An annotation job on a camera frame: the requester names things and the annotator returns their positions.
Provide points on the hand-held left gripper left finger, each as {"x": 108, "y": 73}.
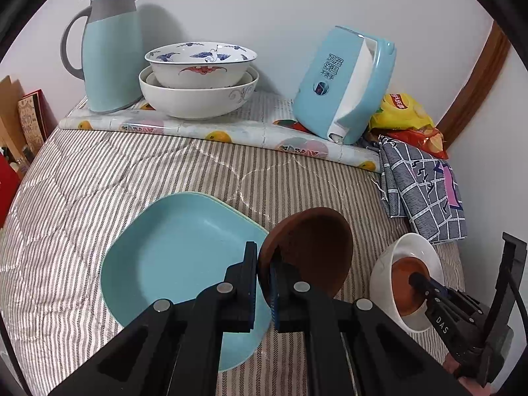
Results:
{"x": 251, "y": 293}

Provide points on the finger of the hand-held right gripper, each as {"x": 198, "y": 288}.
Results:
{"x": 508, "y": 280}
{"x": 425, "y": 284}

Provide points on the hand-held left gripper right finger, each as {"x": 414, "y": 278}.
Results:
{"x": 274, "y": 297}

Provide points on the small brown bowl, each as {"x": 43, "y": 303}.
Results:
{"x": 402, "y": 293}
{"x": 313, "y": 247}

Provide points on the white bowl with grey swirl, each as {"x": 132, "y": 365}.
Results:
{"x": 383, "y": 280}

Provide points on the blue square plate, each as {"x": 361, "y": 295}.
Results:
{"x": 165, "y": 255}

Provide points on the person's right hand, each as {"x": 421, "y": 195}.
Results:
{"x": 472, "y": 387}

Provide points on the grey checked cloth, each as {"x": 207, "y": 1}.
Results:
{"x": 416, "y": 189}

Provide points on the red snack bag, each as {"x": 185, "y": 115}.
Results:
{"x": 429, "y": 142}

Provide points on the rolled fruit print mat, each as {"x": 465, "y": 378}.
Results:
{"x": 206, "y": 132}

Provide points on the yellow snack bag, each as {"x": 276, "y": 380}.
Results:
{"x": 396, "y": 115}

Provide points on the large white bowl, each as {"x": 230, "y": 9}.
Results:
{"x": 194, "y": 103}

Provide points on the light blue electric kettle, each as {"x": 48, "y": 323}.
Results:
{"x": 330, "y": 90}

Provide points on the white bowl with blue print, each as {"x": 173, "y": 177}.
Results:
{"x": 198, "y": 76}

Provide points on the red paper bag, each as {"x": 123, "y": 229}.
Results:
{"x": 6, "y": 189}

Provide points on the teal thermos jug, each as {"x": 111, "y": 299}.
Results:
{"x": 111, "y": 62}

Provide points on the brown patterned box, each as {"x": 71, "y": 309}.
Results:
{"x": 33, "y": 119}

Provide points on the brown cardboard bag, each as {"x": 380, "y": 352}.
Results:
{"x": 8, "y": 111}

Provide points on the brown wooden door frame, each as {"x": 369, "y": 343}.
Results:
{"x": 482, "y": 78}

